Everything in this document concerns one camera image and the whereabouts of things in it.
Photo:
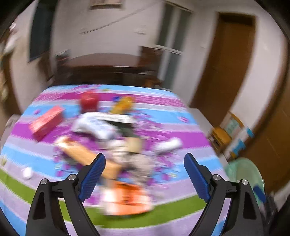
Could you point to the green lined trash bin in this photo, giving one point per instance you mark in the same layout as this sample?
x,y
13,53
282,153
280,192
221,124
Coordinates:
x,y
244,168

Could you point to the dark window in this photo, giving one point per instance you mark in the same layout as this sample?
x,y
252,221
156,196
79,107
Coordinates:
x,y
40,33

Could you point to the floral striped tablecloth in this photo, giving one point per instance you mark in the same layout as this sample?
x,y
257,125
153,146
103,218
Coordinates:
x,y
160,115

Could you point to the small yellow wooden chair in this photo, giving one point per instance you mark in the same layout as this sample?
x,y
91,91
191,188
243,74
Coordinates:
x,y
221,136

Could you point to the brown wooden door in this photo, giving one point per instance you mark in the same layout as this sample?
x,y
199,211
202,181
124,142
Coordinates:
x,y
226,66

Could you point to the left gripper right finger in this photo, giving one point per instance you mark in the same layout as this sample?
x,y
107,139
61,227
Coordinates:
x,y
243,217

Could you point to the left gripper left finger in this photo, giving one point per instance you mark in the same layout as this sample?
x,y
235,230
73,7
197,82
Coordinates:
x,y
45,217

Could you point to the blue bottle cap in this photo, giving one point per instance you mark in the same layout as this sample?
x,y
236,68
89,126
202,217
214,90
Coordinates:
x,y
116,98

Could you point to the dark wooden chair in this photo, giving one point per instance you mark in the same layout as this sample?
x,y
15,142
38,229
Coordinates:
x,y
151,58

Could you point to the tan cardboard box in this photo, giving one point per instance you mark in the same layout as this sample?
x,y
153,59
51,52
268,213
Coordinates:
x,y
84,156

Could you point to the white bottle cap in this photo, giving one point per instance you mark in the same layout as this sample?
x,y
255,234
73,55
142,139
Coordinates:
x,y
27,173

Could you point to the white tissue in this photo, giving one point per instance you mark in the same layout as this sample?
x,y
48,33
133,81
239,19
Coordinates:
x,y
169,145

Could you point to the dark wooden dining table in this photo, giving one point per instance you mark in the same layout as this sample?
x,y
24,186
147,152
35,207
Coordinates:
x,y
100,68

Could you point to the red apple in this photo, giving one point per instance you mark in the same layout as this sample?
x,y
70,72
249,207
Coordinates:
x,y
89,102

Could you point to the white plastic wipes pack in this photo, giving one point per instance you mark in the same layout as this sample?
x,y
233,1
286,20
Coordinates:
x,y
99,124

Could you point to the red rectangular box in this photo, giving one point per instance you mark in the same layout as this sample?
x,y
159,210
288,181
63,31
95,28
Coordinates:
x,y
44,124

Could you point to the yellow wrapper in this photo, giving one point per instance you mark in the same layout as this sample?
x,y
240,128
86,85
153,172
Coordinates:
x,y
123,106

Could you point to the framed wall picture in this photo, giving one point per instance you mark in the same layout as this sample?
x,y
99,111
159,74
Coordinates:
x,y
106,4

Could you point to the glass balcony door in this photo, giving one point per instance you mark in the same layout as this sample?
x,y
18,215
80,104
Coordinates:
x,y
172,34

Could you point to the orange snack package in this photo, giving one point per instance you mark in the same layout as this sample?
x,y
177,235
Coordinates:
x,y
121,199

